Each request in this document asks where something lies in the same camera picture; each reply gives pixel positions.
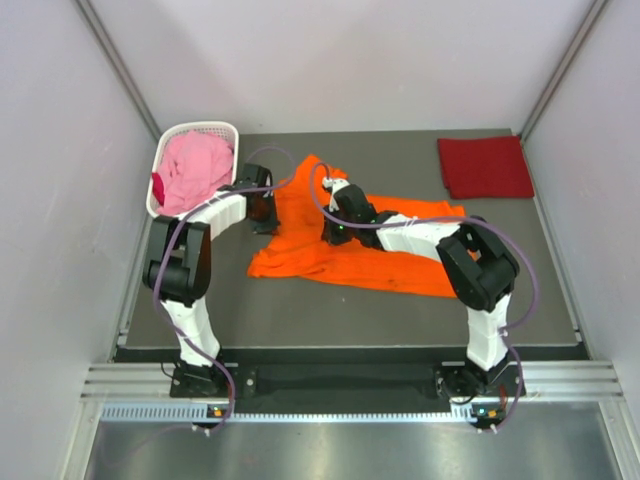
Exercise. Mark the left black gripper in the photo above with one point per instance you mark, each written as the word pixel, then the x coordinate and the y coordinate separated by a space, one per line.
pixel 271 224

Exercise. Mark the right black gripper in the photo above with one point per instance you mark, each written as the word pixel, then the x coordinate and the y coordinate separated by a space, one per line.
pixel 329 235

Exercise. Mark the orange t shirt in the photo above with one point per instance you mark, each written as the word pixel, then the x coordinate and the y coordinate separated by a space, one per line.
pixel 297 249

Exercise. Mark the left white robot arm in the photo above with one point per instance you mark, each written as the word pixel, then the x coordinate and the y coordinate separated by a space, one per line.
pixel 178 266

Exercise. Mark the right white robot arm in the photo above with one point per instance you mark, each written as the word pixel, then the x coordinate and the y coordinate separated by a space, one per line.
pixel 480 270

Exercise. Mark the pink t shirt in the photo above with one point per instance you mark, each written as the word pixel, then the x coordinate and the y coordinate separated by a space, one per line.
pixel 194 165

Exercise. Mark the white plastic laundry basket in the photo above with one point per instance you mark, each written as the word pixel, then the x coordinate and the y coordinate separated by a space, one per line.
pixel 220 128

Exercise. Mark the dark red cloth in basket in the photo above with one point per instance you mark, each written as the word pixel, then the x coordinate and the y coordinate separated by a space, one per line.
pixel 158 189

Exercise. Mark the folded red t shirt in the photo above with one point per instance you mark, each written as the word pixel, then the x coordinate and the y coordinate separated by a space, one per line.
pixel 493 167

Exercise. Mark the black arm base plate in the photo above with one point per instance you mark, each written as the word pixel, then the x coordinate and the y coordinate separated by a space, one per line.
pixel 427 379

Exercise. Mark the grey slotted cable duct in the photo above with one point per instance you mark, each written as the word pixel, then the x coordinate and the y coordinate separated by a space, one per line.
pixel 207 414

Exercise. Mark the aluminium frame rail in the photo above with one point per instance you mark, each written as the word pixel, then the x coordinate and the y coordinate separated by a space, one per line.
pixel 552 381

